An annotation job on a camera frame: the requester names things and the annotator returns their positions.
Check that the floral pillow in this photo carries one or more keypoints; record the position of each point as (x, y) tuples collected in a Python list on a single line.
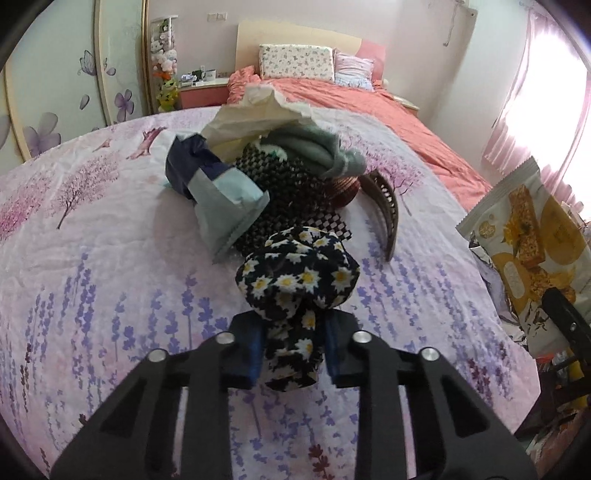
[(295, 62)]

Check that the daisy print scrunchie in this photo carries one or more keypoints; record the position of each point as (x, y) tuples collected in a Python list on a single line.
[(295, 272)]

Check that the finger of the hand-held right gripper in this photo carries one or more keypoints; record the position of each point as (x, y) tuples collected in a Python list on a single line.
[(561, 314)]

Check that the pink nightstand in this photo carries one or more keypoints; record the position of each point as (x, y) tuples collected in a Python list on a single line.
[(203, 94)]

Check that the shiny foil wrapper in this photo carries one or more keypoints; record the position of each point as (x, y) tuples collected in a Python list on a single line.
[(487, 272)]

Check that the beige pink headboard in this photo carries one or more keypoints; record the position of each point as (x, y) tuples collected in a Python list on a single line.
[(295, 34)]

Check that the black checkered cloth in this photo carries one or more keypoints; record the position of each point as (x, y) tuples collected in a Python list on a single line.
[(286, 207)]

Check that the pink curtain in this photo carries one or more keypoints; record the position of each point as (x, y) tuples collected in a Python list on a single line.
[(517, 134)]

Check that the white yellow snack packet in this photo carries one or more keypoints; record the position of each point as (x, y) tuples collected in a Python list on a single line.
[(521, 240)]

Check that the flower print wardrobe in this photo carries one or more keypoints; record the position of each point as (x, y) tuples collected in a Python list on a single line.
[(60, 69)]

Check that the pink striped pillow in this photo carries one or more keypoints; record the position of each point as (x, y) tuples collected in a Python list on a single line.
[(353, 71)]

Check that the dark mug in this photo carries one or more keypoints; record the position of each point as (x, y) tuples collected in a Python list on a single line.
[(198, 74)]

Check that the wooden nightstand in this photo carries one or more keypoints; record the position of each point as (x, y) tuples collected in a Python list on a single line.
[(411, 106)]

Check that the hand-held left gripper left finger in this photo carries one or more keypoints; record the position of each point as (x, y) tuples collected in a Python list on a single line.
[(253, 350)]

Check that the clear tube of plush toys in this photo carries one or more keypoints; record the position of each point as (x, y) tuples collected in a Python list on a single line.
[(162, 46)]

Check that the tree print blanket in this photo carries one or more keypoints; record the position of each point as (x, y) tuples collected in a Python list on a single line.
[(92, 258)]

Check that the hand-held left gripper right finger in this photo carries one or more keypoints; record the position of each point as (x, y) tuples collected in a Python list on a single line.
[(333, 346)]

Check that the green cloth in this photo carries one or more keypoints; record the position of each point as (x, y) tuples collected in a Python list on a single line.
[(309, 147)]

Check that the white mug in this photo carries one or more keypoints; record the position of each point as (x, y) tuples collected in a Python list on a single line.
[(210, 74)]

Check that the white wall socket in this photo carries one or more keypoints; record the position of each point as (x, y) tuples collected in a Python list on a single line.
[(217, 17)]

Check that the orange duvet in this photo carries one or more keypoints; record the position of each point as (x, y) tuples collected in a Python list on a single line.
[(369, 106)]

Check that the green plush toy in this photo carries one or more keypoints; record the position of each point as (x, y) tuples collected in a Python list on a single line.
[(167, 94)]

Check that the brown hair band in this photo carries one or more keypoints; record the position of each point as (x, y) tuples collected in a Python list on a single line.
[(390, 203)]

